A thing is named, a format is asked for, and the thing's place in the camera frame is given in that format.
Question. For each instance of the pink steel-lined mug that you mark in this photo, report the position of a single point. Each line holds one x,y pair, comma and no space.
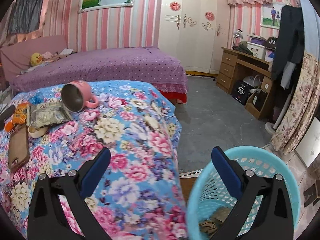
77,95

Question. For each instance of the cream round lid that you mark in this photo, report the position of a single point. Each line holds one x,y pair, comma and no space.
37,132

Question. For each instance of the orange peel piece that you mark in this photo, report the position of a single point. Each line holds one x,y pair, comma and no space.
9,127

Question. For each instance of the pink headboard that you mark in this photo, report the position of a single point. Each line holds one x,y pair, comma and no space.
16,58

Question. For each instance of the blue plastic wrapper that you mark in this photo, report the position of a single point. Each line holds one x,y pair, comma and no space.
37,98

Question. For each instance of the black box under desk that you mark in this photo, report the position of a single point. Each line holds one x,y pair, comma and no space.
241,92

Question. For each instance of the floral folded mattress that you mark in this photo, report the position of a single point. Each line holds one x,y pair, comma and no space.
301,109

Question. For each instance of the pink toy on bed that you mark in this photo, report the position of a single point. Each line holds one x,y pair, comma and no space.
47,55

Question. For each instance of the black wallet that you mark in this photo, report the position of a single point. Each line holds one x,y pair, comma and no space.
6,115

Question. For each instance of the grey dark curtain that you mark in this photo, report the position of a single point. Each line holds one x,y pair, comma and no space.
25,16

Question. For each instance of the white wardrobe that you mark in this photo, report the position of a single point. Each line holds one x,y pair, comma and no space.
195,32

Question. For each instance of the floral bed cover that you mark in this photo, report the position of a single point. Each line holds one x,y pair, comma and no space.
139,195

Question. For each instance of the white fan stand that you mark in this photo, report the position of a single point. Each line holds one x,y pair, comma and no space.
270,127

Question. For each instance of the orange noodle snack packet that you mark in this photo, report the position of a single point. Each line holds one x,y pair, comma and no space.
20,114

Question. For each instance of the desk lamp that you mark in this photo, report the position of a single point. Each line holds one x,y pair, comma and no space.
237,36

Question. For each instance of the white storage box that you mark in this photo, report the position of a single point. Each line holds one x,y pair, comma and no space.
257,50

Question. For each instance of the yellow duck plush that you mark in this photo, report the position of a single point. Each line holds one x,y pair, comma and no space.
36,59

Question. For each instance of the wooden desk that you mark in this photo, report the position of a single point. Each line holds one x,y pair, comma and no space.
235,66

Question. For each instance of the light blue plastic basket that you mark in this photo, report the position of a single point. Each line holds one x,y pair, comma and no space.
259,188

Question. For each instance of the grey foil snack bag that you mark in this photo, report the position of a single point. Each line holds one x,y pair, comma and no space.
47,114

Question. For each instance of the brown stocking ball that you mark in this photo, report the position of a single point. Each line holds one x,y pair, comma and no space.
215,221

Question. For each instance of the purple dotted bed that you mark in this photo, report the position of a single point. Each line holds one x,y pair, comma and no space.
145,64

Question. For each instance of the framed couple photo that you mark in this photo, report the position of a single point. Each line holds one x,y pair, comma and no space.
271,15

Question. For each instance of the black hanging coat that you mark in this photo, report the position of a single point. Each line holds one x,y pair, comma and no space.
290,42

